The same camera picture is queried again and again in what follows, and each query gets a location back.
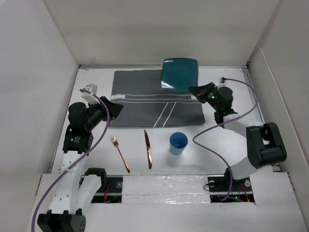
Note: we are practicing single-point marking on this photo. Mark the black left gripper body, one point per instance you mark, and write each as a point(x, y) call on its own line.
point(97, 114)

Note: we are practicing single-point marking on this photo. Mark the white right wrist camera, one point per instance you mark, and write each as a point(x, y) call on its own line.
point(222, 82)

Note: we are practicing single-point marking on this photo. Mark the grey striped placemat cloth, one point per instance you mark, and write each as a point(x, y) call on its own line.
point(147, 105)

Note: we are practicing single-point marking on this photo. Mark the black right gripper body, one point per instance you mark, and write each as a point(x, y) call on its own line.
point(211, 99)

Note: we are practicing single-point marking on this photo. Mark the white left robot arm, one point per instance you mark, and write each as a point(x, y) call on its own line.
point(62, 206)

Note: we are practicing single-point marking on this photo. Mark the copper fork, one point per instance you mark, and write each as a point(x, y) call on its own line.
point(116, 144)

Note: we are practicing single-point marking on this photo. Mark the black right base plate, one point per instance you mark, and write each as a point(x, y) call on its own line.
point(220, 191)

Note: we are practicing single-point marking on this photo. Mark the blue plastic cup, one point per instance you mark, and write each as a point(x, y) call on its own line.
point(178, 142)

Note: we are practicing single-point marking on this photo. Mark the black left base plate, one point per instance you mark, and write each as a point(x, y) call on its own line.
point(112, 193)

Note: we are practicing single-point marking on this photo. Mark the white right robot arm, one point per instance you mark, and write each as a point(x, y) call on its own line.
point(265, 145)

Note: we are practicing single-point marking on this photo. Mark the teal square plate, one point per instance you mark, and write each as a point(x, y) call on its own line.
point(179, 74)

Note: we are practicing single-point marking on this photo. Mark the copper knife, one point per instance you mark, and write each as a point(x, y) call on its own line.
point(149, 156)

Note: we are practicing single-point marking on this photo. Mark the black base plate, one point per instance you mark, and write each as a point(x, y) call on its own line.
point(220, 191)
point(112, 193)

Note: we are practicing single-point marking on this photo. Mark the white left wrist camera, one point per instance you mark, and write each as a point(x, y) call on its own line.
point(89, 92)

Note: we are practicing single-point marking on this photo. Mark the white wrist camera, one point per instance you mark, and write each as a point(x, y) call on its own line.
point(222, 82)
point(89, 92)

